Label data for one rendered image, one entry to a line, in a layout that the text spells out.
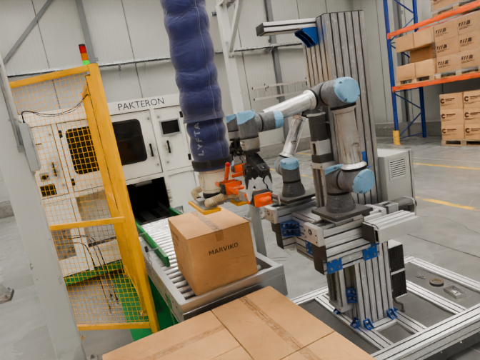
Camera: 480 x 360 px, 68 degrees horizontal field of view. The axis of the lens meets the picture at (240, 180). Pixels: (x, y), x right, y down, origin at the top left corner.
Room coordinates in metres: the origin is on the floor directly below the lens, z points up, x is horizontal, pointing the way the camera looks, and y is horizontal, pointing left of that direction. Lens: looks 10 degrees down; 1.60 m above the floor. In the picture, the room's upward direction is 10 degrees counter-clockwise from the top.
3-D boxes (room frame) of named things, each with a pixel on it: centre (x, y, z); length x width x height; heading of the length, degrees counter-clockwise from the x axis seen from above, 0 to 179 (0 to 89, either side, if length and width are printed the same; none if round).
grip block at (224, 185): (1.75, 0.05, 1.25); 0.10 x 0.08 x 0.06; 110
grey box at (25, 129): (2.32, 1.28, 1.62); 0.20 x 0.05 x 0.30; 25
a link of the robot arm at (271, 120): (1.49, -0.15, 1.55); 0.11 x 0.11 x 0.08; 24
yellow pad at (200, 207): (1.95, 0.23, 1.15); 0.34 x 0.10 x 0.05; 20
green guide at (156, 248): (3.30, 1.02, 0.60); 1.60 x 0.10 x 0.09; 25
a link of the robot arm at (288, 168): (2.24, -0.33, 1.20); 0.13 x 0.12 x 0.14; 7
